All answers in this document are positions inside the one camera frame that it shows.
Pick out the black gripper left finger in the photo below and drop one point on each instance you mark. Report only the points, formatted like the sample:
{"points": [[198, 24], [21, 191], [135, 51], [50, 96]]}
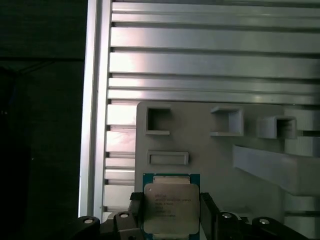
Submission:
{"points": [[125, 225]]}

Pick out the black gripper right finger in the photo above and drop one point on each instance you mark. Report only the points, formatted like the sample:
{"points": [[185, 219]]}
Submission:
{"points": [[208, 220]]}

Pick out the silver CPU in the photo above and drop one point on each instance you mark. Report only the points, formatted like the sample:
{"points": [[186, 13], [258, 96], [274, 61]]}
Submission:
{"points": [[171, 207]]}

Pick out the grey parts rack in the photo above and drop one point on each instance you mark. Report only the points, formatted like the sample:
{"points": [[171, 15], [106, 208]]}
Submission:
{"points": [[212, 162]]}

